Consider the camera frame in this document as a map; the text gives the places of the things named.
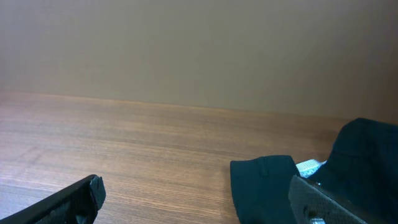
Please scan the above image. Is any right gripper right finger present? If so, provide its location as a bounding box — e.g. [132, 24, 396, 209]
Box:
[289, 175, 378, 224]

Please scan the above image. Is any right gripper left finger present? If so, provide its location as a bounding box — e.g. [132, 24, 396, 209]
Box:
[1, 174, 106, 224]

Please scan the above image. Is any black garment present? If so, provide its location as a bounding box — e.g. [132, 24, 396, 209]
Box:
[230, 118, 397, 223]

